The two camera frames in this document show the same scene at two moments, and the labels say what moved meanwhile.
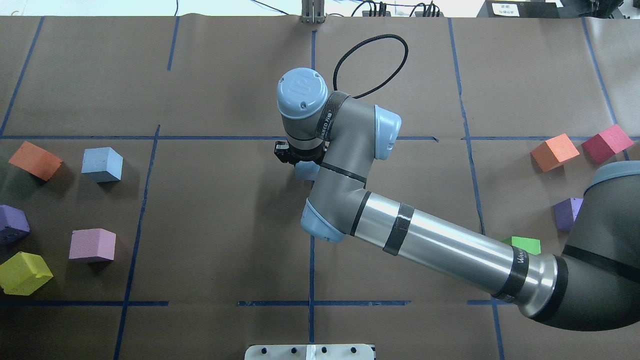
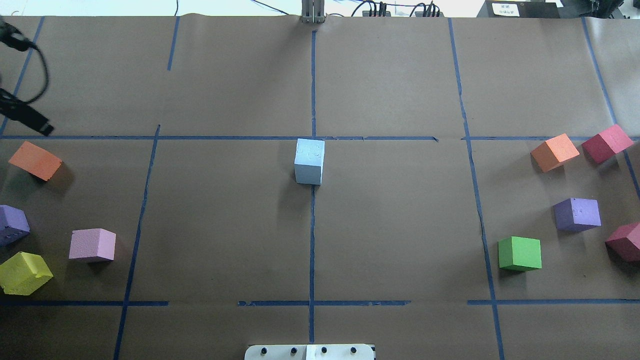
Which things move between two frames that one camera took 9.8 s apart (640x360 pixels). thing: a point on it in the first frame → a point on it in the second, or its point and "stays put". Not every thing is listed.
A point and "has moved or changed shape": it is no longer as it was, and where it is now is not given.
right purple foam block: x=565 y=213 stays put
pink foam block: x=91 y=243 stays put
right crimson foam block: x=607 y=143 stays put
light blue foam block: x=103 y=164 has moved or changed shape
